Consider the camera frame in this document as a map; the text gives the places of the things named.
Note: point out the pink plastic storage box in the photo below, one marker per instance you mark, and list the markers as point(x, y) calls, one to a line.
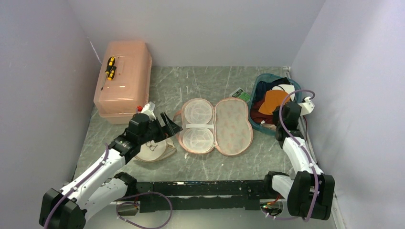
point(119, 99)

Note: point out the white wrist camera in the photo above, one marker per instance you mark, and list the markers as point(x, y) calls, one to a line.
point(147, 109)
point(307, 106)

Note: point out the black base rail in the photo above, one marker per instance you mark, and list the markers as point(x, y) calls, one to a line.
point(195, 195)

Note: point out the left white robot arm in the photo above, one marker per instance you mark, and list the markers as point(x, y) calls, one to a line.
point(71, 206)

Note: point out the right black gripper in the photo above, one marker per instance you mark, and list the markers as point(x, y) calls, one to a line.
point(275, 113)

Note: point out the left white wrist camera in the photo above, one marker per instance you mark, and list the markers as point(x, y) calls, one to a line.
point(147, 109)

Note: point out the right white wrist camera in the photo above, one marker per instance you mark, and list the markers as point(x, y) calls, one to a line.
point(307, 106)

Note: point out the patterned beige oven mitt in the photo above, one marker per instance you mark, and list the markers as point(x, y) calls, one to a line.
point(205, 127)

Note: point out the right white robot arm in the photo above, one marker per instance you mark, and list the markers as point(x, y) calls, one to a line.
point(309, 193)

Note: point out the orange black bra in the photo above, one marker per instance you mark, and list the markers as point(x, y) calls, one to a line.
point(273, 99)

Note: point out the teal plastic basket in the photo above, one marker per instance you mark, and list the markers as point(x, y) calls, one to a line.
point(268, 78)

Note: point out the yellow black screwdriver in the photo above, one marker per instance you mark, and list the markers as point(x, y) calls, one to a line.
point(110, 74)
point(110, 64)

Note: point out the dark red bra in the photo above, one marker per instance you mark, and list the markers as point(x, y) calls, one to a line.
point(258, 117)

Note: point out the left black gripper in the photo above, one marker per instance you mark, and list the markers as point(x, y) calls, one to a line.
point(173, 127)

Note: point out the green white small box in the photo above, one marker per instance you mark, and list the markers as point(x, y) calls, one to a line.
point(241, 94)

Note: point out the white mesh laundry bag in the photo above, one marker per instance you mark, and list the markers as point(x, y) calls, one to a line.
point(152, 151)

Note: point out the navy blue cloth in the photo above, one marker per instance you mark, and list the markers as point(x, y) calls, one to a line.
point(262, 87)

